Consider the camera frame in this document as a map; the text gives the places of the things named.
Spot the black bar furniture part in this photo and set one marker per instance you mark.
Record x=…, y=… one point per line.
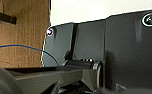
x=3, y=16

